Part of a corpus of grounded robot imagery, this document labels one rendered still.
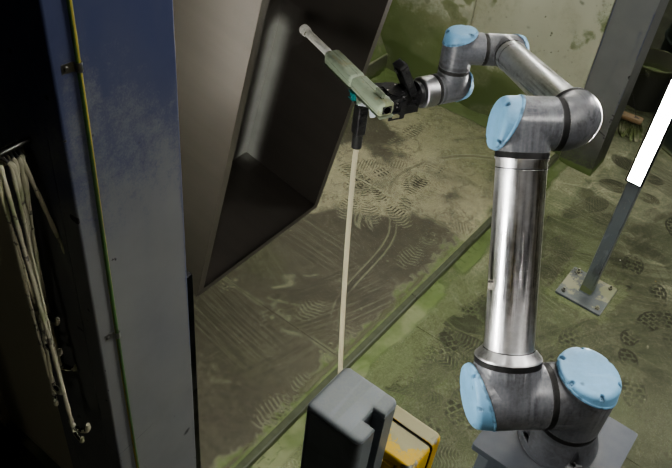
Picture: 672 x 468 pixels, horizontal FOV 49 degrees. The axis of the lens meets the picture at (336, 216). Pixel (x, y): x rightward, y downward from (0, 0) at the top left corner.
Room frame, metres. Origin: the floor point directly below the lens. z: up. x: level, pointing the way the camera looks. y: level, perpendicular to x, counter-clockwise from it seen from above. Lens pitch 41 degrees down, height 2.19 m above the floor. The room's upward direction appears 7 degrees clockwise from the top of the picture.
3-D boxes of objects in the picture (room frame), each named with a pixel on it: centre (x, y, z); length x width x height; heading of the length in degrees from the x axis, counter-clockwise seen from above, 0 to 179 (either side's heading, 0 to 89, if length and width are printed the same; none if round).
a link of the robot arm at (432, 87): (1.86, -0.20, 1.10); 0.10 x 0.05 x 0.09; 34
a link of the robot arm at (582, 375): (1.07, -0.60, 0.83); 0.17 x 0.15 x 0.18; 100
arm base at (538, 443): (1.08, -0.60, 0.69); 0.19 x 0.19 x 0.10
